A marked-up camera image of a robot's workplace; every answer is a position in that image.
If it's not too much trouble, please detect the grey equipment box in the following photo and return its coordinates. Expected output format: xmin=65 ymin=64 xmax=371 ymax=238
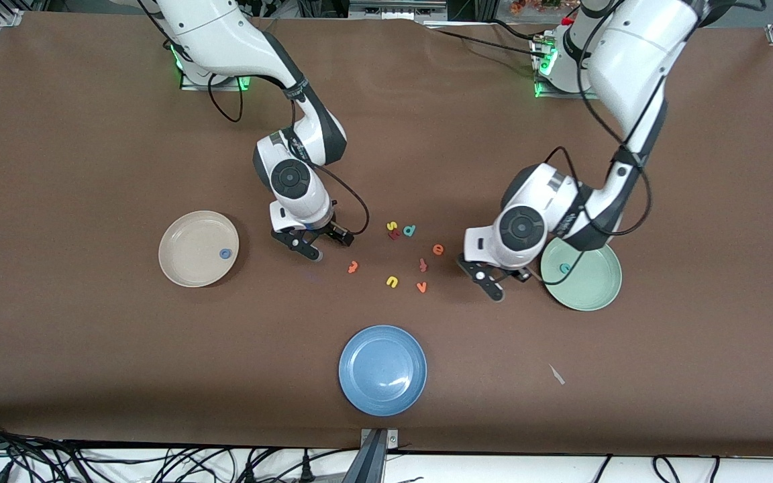
xmin=348 ymin=0 xmax=449 ymax=22

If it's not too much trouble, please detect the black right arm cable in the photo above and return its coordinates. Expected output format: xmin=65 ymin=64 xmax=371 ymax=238
xmin=207 ymin=67 xmax=370 ymax=237

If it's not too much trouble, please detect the light green plate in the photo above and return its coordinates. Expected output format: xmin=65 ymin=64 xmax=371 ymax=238
xmin=539 ymin=235 xmax=623 ymax=312

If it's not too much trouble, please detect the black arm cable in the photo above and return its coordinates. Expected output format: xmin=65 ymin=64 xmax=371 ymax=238
xmin=207 ymin=67 xmax=370 ymax=237
xmin=541 ymin=0 xmax=766 ymax=237

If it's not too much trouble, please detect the beige brown plate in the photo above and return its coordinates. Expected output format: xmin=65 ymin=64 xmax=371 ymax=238
xmin=158 ymin=210 xmax=240 ymax=288

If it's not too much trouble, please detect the brown table cover mat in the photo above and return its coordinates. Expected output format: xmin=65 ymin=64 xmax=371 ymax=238
xmin=0 ymin=12 xmax=773 ymax=458

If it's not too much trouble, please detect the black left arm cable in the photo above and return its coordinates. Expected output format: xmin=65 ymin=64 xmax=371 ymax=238
xmin=541 ymin=0 xmax=766 ymax=237

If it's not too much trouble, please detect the black cable on table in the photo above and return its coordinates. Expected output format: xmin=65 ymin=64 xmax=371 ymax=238
xmin=435 ymin=19 xmax=543 ymax=58

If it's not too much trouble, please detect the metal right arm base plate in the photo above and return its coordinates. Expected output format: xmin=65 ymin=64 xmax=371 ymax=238
xmin=178 ymin=40 xmax=253 ymax=92

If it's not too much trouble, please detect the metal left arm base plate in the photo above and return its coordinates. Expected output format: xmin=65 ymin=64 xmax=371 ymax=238
xmin=531 ymin=34 xmax=603 ymax=100

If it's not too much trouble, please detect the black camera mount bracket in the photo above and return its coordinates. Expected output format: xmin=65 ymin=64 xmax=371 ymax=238
xmin=341 ymin=428 xmax=401 ymax=483

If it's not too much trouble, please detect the blue plate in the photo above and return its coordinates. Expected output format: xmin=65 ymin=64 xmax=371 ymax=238
xmin=338 ymin=325 xmax=428 ymax=417

